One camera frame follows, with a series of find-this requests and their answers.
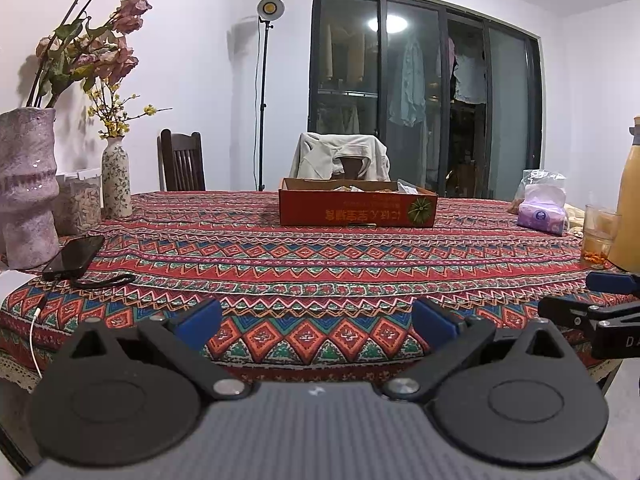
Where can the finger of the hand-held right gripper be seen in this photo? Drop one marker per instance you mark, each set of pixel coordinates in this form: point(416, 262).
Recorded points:
point(615, 282)
point(570, 312)

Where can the dried pink roses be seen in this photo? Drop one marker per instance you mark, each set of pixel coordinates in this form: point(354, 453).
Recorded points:
point(132, 7)

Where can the black framed sliding glass door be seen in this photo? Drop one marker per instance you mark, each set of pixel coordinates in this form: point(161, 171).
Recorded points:
point(510, 110)

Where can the red cardboard box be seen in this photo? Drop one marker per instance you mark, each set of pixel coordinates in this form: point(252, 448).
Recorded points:
point(310, 207)

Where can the small floral vase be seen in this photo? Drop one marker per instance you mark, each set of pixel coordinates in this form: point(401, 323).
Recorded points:
point(116, 180)

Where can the brown chair under jacket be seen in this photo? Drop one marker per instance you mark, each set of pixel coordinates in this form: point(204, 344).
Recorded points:
point(360, 166)

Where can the glass cup with drink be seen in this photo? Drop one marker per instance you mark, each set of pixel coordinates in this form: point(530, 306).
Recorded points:
point(597, 240)

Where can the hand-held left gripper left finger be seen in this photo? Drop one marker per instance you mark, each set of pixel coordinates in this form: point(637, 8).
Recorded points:
point(200, 317)

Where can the hanging light blue shirt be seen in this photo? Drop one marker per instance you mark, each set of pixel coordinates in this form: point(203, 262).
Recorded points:
point(410, 85)

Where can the clear plastic food container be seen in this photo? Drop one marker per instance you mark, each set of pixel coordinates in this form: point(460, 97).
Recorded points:
point(80, 205)

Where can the hanging white garment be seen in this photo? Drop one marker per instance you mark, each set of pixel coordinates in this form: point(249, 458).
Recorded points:
point(470, 80)

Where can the beige jacket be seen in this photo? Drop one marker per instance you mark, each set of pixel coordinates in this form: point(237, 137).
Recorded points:
point(325, 155)

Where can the yellow flower branches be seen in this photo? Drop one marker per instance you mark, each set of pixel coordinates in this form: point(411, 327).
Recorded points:
point(114, 127)

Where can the black smartphone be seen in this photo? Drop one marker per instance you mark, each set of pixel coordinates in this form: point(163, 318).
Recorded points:
point(75, 257)

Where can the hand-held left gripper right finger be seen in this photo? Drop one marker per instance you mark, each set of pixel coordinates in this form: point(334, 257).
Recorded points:
point(435, 317)

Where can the purple tissue pack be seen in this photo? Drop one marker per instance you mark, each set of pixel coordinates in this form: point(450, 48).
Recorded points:
point(540, 217)

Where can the round floor lamp on stand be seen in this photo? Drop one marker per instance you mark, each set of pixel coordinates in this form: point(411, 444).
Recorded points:
point(270, 8)

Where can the yellow thermos bottle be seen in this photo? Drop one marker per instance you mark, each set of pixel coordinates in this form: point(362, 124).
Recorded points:
point(627, 200)

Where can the dark wooden chair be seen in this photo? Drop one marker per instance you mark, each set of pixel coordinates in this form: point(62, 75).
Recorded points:
point(182, 160)

